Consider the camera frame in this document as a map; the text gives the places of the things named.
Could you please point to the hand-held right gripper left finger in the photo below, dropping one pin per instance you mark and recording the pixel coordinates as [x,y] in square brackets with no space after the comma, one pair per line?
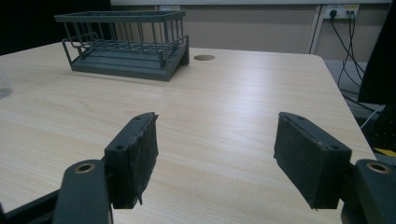
[132,161]

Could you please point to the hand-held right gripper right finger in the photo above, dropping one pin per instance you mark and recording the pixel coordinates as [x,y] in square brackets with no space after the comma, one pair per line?
[308,158]

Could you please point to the black monitor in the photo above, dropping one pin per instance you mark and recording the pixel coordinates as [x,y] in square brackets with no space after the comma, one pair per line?
[378,59]

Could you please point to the white wall power socket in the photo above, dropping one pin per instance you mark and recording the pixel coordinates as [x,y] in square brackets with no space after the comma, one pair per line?
[341,11]

